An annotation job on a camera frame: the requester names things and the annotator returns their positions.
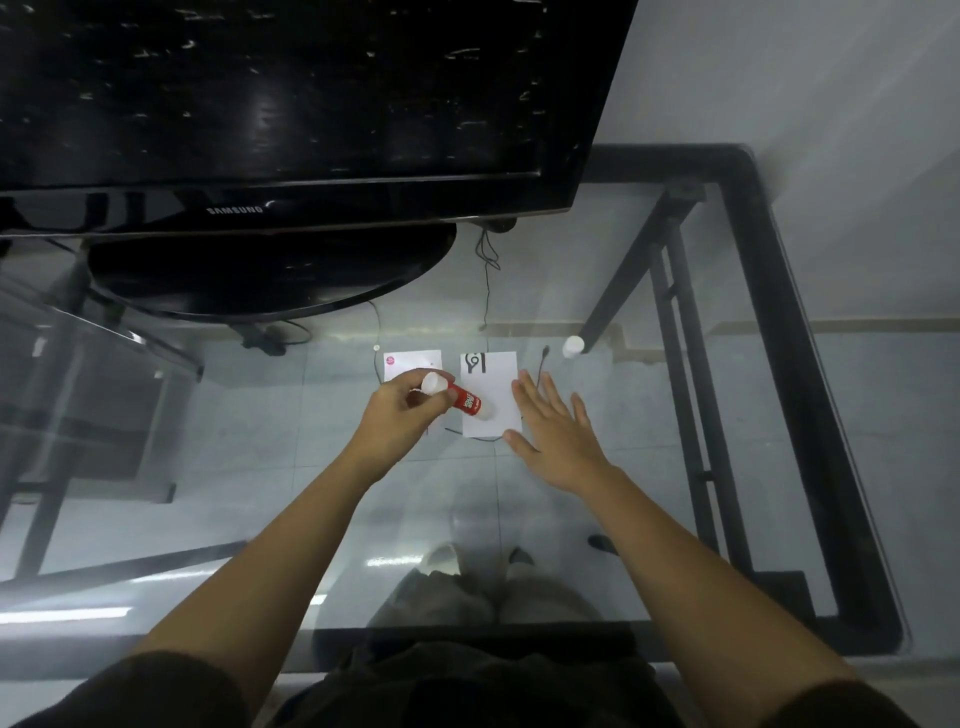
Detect person's right hand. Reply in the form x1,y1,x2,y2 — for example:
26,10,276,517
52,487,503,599
503,369,618,498

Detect person's left hand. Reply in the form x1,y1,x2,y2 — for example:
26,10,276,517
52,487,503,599
345,367,459,486

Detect red glue stick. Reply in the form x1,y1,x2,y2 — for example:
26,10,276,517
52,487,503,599
420,372,497,420

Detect person's right forearm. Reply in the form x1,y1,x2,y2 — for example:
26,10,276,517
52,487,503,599
579,465,860,725

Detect person's left forearm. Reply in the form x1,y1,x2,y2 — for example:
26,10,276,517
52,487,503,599
133,444,391,717

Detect white paper with black print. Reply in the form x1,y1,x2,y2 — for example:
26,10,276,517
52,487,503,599
459,351,525,441

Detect small white card red dot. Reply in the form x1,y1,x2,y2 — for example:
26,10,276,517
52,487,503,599
382,349,444,385

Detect person's white slipper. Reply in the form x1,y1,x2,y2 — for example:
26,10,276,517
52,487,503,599
418,542,464,579

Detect person's grey trousers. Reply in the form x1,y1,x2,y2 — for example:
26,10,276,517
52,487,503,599
366,566,605,630

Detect black oval television base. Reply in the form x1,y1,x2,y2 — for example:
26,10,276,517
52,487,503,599
85,221,459,324

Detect person's dark shirt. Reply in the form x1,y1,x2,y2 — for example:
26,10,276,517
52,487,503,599
13,636,925,728

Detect black flat screen television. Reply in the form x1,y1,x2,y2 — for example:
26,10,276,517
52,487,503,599
0,0,640,241

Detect glass side stand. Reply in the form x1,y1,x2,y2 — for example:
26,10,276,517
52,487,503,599
0,276,205,586

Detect thin black hanging cable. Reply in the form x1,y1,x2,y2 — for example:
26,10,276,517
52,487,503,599
474,228,503,333

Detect black cable with plug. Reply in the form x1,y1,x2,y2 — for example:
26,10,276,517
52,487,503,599
228,318,314,357

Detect black metal table frame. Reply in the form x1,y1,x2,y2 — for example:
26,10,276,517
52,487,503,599
0,142,910,680

